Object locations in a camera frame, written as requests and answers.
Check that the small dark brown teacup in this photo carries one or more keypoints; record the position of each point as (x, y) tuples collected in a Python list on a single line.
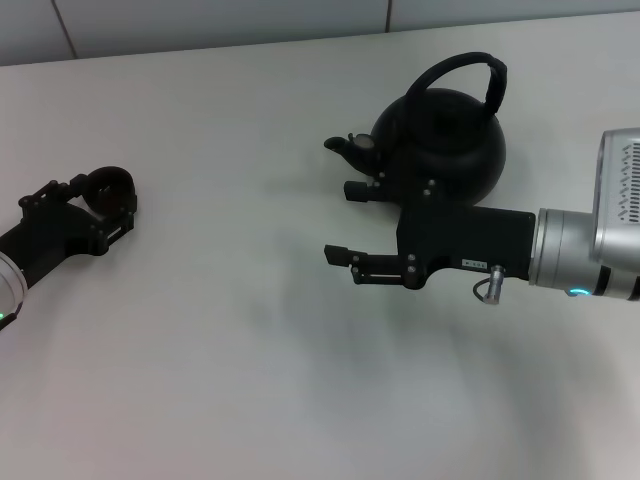
[(107, 192)]

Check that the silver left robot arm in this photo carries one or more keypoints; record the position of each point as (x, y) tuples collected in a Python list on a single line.
[(7, 290)]

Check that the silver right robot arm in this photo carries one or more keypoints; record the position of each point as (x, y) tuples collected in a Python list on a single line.
[(570, 245)]

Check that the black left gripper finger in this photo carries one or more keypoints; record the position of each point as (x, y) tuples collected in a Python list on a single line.
[(45, 195), (120, 227)]

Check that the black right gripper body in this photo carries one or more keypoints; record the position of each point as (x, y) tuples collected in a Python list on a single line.
[(470, 240)]

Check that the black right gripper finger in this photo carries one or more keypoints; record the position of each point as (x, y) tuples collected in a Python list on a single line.
[(340, 255), (357, 191)]

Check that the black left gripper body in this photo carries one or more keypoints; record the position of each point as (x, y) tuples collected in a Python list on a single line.
[(55, 235)]

